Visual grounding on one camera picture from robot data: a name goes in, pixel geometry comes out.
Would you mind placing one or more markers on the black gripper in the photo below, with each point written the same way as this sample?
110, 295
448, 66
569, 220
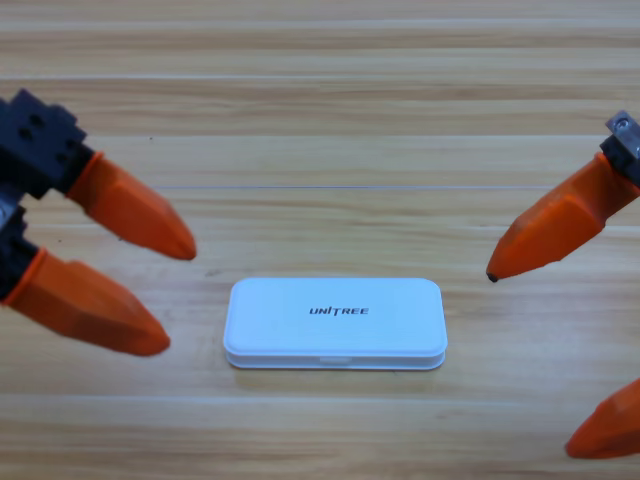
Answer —
627, 145
35, 145

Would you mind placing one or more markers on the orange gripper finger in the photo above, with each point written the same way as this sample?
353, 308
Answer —
90, 305
610, 430

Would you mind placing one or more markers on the white Unitree pencil case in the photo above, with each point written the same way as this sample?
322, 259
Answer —
335, 330

